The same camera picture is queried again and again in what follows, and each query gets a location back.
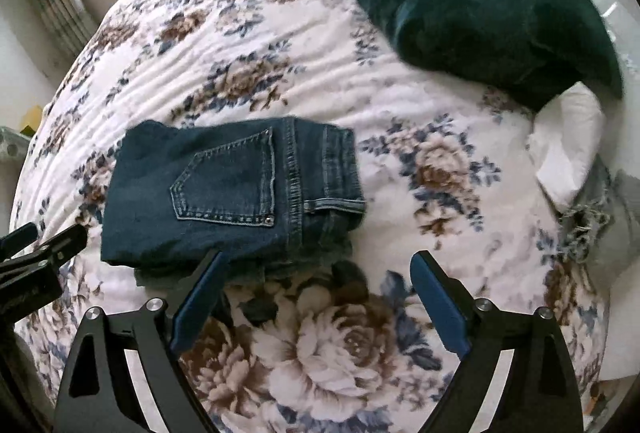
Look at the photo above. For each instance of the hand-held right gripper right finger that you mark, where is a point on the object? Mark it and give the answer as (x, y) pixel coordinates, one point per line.
(440, 308)

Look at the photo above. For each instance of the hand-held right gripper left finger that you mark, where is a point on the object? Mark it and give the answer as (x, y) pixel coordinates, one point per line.
(195, 308)

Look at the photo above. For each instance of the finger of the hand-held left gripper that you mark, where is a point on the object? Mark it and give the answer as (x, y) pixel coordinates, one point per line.
(17, 240)
(62, 245)

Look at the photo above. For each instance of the dark blue jeans pants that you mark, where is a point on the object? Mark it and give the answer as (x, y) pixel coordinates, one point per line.
(225, 183)

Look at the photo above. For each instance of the green and white container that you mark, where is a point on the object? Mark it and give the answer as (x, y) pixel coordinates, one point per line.
(11, 143)

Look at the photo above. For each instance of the yellow box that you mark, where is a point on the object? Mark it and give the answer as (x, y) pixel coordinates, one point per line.
(31, 120)

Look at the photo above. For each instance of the frayed denim garment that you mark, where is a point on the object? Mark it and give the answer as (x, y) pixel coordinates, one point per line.
(585, 223)

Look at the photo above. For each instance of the grey rolled towel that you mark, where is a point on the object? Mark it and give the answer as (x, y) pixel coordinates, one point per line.
(622, 203)

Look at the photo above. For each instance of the white tissue bag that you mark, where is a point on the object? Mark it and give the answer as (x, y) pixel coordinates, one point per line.
(570, 138)

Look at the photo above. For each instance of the grey-green striped curtain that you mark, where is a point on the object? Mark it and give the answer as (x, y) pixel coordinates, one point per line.
(57, 3)

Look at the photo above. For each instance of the floral bed blanket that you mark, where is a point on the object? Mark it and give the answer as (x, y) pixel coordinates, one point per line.
(320, 63)

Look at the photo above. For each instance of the white headboard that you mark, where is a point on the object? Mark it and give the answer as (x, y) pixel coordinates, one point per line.
(607, 5)

